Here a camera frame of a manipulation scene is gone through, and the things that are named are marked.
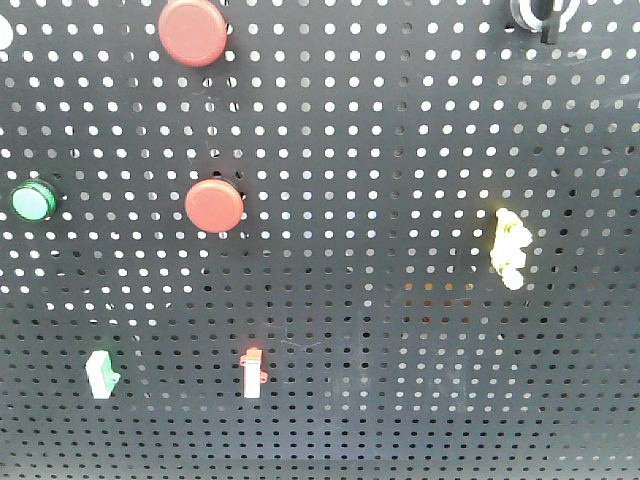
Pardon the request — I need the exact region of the red white rocker switch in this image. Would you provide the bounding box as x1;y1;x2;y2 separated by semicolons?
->
240;347;268;399

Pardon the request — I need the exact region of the green white rocker switch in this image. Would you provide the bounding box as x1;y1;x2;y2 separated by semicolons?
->
85;350;121;400

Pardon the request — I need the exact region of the red mushroom button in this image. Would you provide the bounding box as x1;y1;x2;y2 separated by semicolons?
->
158;0;228;67
184;179;244;233

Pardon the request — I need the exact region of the yellow toggle switch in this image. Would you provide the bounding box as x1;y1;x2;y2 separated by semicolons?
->
490;208;533;290

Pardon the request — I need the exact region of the lower red mushroom button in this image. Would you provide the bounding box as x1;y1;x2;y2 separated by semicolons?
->
184;179;244;233

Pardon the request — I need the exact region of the black perforated pegboard panel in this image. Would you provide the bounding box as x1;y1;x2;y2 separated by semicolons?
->
1;1;639;479

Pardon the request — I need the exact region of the green round push button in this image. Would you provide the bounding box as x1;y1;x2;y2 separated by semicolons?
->
10;179;58;222

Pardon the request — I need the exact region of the black rotary selector knob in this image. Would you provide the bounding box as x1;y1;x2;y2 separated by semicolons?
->
509;0;581;45

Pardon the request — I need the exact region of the upper red mushroom button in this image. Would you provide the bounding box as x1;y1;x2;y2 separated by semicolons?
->
158;0;228;67

